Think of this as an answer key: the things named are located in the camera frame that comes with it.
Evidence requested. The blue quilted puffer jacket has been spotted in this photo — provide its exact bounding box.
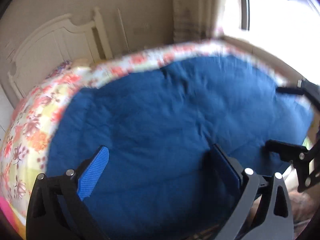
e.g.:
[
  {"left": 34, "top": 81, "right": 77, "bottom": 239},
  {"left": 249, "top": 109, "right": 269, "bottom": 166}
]
[{"left": 47, "top": 55, "right": 313, "bottom": 239}]

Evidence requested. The floral bed quilt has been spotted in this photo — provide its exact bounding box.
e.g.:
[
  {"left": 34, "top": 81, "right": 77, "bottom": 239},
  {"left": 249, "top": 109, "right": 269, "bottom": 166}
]
[{"left": 1, "top": 40, "right": 286, "bottom": 239}]

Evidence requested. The pink cloth item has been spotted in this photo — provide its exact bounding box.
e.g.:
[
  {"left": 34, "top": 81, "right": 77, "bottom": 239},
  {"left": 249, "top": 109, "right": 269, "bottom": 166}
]
[{"left": 0, "top": 196, "right": 18, "bottom": 231}]

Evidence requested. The patterned round cushion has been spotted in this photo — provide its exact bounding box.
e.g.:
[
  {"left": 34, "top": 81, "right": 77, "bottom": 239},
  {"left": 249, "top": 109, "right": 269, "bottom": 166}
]
[{"left": 46, "top": 60, "right": 72, "bottom": 79}]

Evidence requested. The patterned window curtain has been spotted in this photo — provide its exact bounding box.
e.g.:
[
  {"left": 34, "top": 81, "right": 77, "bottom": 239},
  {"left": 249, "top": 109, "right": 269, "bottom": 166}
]
[{"left": 172, "top": 0, "right": 241, "bottom": 43}]

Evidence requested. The white wooden headboard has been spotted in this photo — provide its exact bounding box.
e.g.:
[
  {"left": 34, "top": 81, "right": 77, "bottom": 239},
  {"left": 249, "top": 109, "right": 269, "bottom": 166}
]
[{"left": 8, "top": 7, "right": 113, "bottom": 99}]

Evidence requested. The slim white desk lamp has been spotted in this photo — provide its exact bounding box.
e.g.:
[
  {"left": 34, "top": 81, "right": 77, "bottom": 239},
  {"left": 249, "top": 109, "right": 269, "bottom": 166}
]
[{"left": 117, "top": 8, "right": 131, "bottom": 53}]

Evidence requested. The window with dark frame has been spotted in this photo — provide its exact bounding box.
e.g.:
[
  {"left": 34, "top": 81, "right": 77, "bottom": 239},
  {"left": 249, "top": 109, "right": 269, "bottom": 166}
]
[{"left": 241, "top": 0, "right": 319, "bottom": 43}]

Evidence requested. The wall power socket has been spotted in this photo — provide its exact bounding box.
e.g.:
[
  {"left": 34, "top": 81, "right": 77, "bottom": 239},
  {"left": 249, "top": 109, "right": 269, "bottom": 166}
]
[{"left": 133, "top": 23, "right": 152, "bottom": 35}]

